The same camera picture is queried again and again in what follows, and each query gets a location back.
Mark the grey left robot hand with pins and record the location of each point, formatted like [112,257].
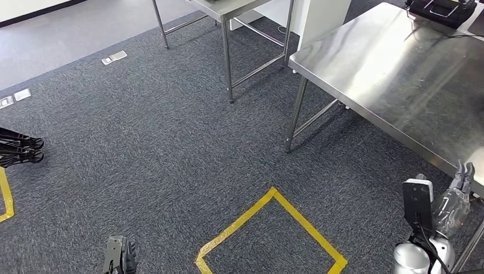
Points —
[129,257]

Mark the stainless steel workbench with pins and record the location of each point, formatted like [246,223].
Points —
[397,75]

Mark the yellow floor tape square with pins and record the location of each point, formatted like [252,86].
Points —
[7,200]

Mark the black humanoid robot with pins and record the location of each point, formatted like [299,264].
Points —
[22,143]

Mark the plain white floor plate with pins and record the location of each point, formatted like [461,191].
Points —
[22,94]

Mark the framed metal floor outlet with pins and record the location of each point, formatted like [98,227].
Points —
[6,103]

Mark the long metal floor outlet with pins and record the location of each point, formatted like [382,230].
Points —
[115,57]

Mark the stainless steel table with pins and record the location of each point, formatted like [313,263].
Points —
[227,9]

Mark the black equipment case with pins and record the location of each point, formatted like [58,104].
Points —
[435,15]

